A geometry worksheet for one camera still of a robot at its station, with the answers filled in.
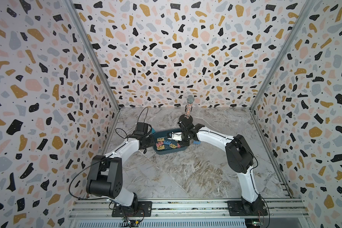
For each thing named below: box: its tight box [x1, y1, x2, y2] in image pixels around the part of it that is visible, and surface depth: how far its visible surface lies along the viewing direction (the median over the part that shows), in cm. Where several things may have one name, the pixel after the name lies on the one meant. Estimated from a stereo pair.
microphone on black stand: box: [184, 94, 195, 119], surface depth 93 cm
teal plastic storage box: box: [151, 127, 188, 155], surface depth 99 cm
